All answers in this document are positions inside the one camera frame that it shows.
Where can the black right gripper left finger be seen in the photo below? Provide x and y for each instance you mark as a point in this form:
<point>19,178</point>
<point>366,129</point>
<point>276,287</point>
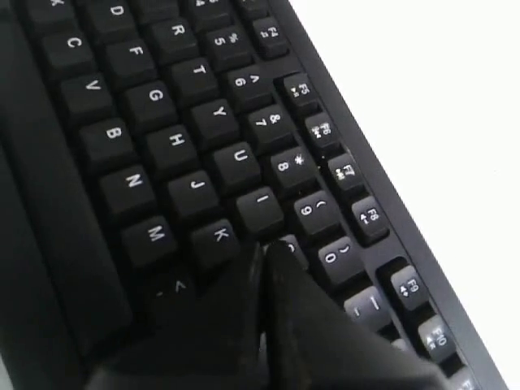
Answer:
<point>213,344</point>

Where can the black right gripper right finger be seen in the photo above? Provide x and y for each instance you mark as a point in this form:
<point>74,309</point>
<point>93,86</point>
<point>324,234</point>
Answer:
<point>313,344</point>

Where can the black Acer keyboard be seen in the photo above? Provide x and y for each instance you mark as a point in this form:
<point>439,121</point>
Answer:
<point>144,143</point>

